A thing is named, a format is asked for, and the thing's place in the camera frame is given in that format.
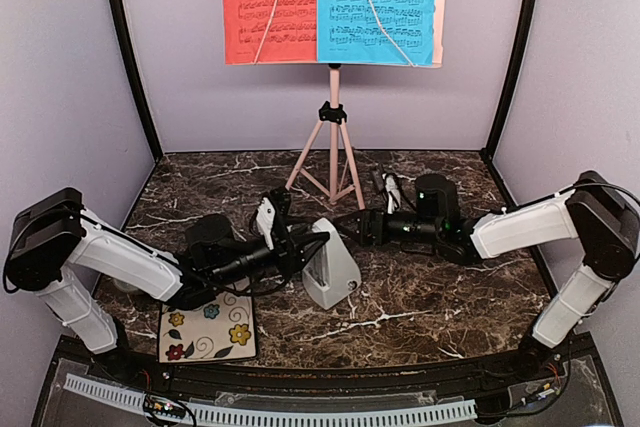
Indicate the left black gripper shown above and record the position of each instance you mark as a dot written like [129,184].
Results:
[293,257]

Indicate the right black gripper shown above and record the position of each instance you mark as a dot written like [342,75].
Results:
[366,219]

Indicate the white metronome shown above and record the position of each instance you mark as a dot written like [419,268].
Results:
[332,273]

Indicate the pink music stand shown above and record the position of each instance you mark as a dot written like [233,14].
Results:
[327,159]

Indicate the blue sheet music paper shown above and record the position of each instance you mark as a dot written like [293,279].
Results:
[377,32]

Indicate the red sheet music paper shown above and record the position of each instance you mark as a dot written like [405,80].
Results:
[270,31]

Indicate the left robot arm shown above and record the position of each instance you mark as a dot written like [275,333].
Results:
[58,233]

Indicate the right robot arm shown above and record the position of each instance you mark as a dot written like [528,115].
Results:
[602,216]

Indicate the floral square plate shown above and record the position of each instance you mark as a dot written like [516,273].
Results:
[222,330]

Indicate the pale green bowl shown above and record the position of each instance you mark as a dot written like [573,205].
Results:
[126,287]

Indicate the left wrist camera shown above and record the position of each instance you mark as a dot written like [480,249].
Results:
[269,220]

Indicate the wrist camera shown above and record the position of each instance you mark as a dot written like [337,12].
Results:
[269,220]
[389,186]

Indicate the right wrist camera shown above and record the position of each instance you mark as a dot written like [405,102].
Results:
[389,186]

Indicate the grey slotted cable duct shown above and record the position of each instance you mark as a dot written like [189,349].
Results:
[251,410]

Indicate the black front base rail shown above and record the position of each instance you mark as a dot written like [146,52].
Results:
[485,377]

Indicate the right black frame post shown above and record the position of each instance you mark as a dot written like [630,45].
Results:
[516,59]

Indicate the black frame post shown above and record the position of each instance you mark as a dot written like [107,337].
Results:
[129,60]
[516,59]

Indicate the left black frame post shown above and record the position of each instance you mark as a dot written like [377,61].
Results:
[129,60]

